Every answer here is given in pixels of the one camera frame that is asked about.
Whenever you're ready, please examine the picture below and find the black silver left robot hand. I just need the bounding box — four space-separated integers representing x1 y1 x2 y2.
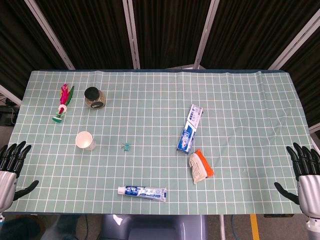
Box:
0 141 40 213

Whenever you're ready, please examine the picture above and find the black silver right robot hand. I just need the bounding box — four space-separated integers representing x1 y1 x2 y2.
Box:
274 142 320 221

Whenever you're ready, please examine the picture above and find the white paper cup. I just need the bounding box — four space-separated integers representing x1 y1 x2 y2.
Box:
75 130 97 151

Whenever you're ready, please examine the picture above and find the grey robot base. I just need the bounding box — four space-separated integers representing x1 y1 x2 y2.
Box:
99 214 209 240

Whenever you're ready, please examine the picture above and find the black equipment box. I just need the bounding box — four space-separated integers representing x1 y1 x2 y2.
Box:
0 98 20 126

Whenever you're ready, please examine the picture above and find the white table leg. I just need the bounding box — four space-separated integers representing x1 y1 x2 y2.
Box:
218 214 226 240

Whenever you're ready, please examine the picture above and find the pink green feather shuttlecock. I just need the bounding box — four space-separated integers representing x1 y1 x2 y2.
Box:
51 83 75 124

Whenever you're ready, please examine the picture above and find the orange white snack packet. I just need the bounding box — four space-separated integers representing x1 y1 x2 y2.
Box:
188 148 215 185

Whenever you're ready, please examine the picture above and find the glass jar with black lid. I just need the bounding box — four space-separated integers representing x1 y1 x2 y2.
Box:
83 86 107 110

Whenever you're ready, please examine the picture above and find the black curtain panel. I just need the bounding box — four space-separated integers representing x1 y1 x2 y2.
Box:
131 0 214 70
0 0 70 101
200 0 320 70
34 0 134 70

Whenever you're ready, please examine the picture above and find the blue white toothpaste tube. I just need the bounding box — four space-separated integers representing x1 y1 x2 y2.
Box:
117 185 168 203

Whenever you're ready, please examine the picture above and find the blue white toothpaste box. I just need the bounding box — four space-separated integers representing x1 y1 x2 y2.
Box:
176 104 204 154

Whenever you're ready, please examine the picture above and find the green grid tablecloth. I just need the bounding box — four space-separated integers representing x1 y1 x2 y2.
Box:
0 69 320 216

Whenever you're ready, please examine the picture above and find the blue cable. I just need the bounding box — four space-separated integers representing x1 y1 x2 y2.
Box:
230 214 238 240

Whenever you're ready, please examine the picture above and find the white metal frame post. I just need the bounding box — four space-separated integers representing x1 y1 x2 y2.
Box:
266 9 320 71
0 84 23 106
24 0 76 71
121 0 141 70
193 0 221 70

